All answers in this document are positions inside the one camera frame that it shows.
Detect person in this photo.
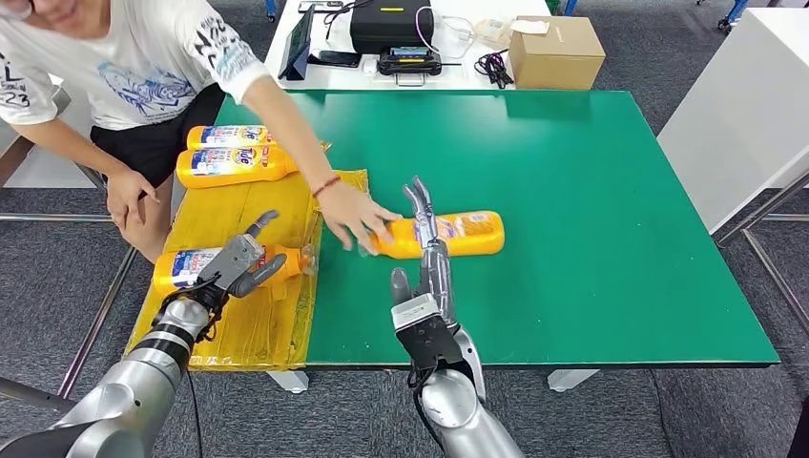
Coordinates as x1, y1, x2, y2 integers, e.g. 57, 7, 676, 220
0, 0, 403, 265

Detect yellow taped cardboard mat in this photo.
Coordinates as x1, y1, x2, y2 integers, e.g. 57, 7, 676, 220
123, 141, 371, 372

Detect blue cart frame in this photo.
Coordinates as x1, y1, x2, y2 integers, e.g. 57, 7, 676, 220
695, 0, 752, 31

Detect orange detergent bottle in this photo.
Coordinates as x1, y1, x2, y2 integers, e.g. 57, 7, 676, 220
186, 125, 274, 152
176, 145, 300, 190
153, 242, 318, 297
360, 210, 507, 261

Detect person's left hand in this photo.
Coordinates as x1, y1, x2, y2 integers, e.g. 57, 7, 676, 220
314, 178, 404, 256

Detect white table foot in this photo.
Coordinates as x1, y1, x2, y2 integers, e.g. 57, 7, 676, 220
266, 370, 311, 395
547, 369, 600, 393

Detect black case with yellow stripe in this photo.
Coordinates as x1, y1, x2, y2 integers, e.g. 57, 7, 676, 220
349, 0, 436, 55

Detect black handheld device with screen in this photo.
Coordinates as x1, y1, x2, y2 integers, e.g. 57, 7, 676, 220
377, 45, 444, 88

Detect thin black cable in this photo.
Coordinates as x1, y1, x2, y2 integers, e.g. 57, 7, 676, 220
322, 0, 377, 36

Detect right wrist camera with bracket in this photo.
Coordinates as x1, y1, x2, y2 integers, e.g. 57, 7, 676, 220
390, 292, 466, 374

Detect white charger cable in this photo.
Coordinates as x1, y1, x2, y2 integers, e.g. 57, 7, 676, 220
441, 13, 476, 42

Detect black smartphone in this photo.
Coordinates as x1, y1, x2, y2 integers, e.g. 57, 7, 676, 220
309, 50, 363, 69

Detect purple cable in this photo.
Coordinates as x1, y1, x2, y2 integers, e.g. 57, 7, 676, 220
414, 5, 441, 54

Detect coiled black cable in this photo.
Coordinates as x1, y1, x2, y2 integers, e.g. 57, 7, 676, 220
473, 50, 514, 90

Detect steel table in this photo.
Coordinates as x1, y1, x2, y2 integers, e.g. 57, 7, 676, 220
0, 85, 139, 412

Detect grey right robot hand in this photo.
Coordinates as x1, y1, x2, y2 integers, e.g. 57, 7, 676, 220
388, 177, 460, 330

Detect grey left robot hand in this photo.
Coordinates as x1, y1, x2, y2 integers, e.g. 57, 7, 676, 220
227, 209, 289, 300

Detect metal table frame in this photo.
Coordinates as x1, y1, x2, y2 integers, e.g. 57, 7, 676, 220
716, 172, 809, 336

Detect brown cardboard box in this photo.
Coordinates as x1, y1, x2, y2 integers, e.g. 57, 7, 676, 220
508, 15, 607, 91

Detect tablet in dark folio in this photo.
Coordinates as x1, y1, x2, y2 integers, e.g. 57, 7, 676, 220
278, 5, 316, 81

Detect clear plastic bag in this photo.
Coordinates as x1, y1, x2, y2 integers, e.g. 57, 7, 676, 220
473, 17, 513, 47

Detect white desk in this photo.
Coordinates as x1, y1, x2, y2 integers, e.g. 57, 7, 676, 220
263, 0, 553, 92

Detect person's right hand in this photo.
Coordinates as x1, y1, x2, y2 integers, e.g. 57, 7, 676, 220
105, 169, 160, 230

